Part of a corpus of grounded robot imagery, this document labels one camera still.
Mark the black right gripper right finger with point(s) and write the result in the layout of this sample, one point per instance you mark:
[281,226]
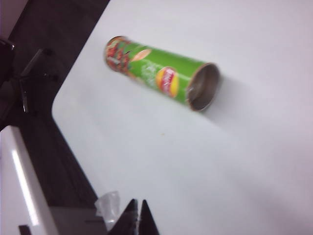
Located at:
[148,220]

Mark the transparent plastic container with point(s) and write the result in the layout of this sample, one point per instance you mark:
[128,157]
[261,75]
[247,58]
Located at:
[107,203]

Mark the black office chair base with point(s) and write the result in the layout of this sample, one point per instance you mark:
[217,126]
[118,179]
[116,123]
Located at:
[27,73]

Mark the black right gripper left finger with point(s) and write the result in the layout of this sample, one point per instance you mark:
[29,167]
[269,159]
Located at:
[128,220]

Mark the green tub of chips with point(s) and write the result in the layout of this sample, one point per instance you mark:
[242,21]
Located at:
[156,73]

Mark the white glossy cabinet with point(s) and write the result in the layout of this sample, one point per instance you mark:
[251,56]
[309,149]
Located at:
[22,181]

